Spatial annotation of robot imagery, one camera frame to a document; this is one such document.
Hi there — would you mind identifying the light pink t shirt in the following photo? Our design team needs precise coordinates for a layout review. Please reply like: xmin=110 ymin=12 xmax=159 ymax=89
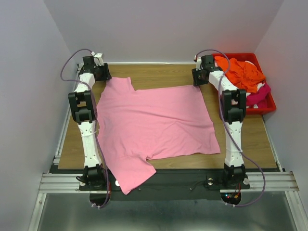
xmin=97 ymin=77 xmax=220 ymax=194

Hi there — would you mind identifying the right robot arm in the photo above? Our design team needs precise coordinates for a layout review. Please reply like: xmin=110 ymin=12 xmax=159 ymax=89
xmin=192 ymin=55 xmax=246 ymax=188

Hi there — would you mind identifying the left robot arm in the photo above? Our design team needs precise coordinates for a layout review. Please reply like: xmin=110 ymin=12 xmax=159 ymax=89
xmin=68 ymin=53 xmax=111 ymax=191

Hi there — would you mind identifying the orange t shirt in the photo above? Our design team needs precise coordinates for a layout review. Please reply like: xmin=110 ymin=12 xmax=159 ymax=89
xmin=214 ymin=56 xmax=265 ymax=93

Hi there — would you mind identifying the magenta t shirt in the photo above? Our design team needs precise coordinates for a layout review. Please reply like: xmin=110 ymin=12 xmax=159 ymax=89
xmin=246 ymin=83 xmax=271 ymax=109

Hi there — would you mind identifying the red plastic bin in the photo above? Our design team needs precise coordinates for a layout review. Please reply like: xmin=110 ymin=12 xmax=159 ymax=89
xmin=210 ymin=53 xmax=276 ymax=115

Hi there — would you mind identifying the silver round knob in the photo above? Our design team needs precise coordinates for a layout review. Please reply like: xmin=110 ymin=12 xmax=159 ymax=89
xmin=207 ymin=178 xmax=214 ymax=186

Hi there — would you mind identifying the small circuit board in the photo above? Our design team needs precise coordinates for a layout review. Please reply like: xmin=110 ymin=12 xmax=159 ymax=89
xmin=224 ymin=192 xmax=241 ymax=200

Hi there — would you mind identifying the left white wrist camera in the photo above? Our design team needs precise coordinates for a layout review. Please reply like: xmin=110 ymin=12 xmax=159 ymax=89
xmin=93 ymin=53 xmax=104 ymax=66

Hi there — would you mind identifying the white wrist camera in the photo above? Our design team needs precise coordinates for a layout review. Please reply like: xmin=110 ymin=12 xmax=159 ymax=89
xmin=194 ymin=55 xmax=203 ymax=71
xmin=93 ymin=53 xmax=104 ymax=66

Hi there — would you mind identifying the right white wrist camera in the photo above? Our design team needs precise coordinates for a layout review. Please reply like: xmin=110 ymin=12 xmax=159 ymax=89
xmin=194 ymin=55 xmax=203 ymax=71

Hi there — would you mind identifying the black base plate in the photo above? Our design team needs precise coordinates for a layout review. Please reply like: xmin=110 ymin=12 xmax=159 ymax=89
xmin=85 ymin=169 xmax=250 ymax=202

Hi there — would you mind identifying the aluminium frame rail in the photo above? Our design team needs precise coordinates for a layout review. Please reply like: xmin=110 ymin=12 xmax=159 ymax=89
xmin=38 ymin=172 xmax=299 ymax=193

